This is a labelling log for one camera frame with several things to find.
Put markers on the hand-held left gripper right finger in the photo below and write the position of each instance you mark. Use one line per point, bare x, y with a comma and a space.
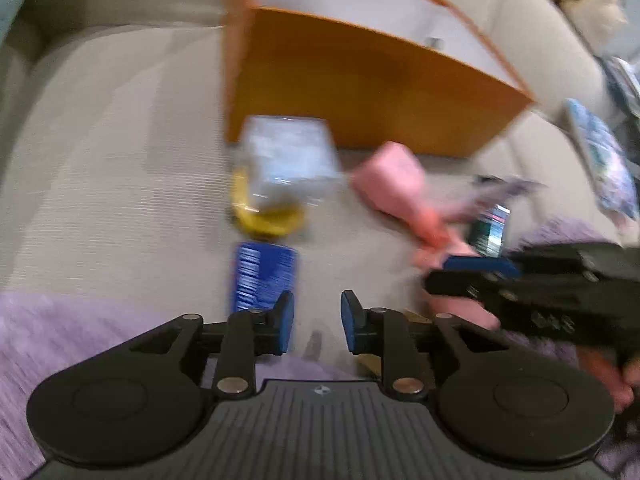
351, 325

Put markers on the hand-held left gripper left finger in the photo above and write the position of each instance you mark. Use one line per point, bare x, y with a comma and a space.
281, 325

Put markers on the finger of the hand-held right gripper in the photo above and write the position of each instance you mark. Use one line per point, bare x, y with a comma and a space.
460, 286
480, 266

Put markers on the blue printed packet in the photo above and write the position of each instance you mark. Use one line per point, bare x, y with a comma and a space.
262, 275

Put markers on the pink squeeze bottle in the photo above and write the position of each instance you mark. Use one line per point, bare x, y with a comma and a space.
395, 185

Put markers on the orange cardboard box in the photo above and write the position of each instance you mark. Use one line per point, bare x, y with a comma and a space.
370, 95

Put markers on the person's right hand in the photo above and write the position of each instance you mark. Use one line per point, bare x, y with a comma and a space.
617, 385

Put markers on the beige sofa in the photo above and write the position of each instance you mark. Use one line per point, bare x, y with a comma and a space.
125, 185

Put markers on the blue and white cloth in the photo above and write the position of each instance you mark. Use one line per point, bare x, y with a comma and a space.
622, 80

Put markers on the white and brown plush toy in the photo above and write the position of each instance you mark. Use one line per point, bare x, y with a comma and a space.
597, 7

